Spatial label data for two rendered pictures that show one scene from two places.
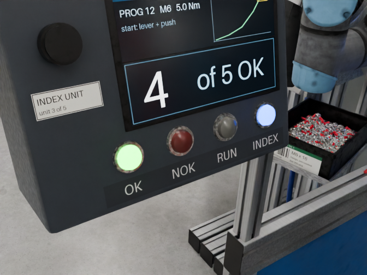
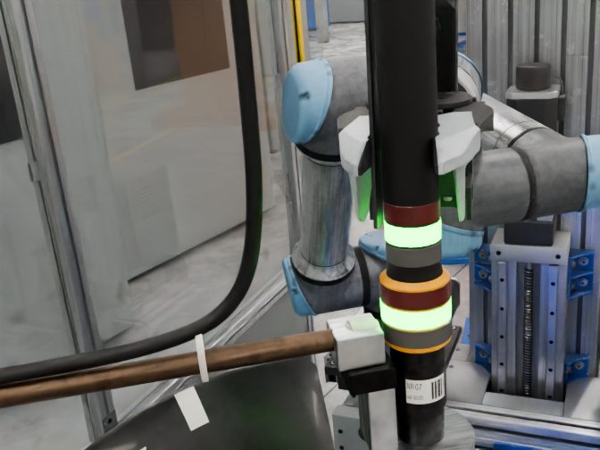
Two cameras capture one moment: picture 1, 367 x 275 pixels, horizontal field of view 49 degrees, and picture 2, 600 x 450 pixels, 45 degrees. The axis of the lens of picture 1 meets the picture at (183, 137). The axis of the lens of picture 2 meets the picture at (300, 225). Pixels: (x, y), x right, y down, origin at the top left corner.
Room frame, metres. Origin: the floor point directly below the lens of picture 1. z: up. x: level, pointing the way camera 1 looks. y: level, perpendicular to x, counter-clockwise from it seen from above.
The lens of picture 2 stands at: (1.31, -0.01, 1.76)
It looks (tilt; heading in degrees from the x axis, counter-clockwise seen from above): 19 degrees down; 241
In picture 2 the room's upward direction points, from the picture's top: 5 degrees counter-clockwise
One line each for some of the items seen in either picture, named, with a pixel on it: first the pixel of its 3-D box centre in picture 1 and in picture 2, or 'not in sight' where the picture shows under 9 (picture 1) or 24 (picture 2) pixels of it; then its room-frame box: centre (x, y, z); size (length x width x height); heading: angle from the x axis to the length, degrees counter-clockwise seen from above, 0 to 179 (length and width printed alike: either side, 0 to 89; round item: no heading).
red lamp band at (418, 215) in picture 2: not in sight; (412, 207); (1.06, -0.33, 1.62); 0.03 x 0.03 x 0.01
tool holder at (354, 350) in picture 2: not in sight; (404, 386); (1.07, -0.34, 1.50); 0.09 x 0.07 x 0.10; 160
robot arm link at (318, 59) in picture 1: (324, 55); not in sight; (0.67, -0.24, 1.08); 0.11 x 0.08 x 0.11; 123
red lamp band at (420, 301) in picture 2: not in sight; (414, 286); (1.06, -0.33, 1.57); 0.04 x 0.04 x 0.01
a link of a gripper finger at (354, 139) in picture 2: not in sight; (363, 177); (1.07, -0.37, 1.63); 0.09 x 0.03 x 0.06; 35
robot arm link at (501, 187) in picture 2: not in sight; (458, 194); (0.84, -0.53, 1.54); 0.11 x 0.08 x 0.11; 161
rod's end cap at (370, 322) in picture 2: not in sight; (362, 334); (1.09, -0.34, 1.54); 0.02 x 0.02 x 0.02; 70
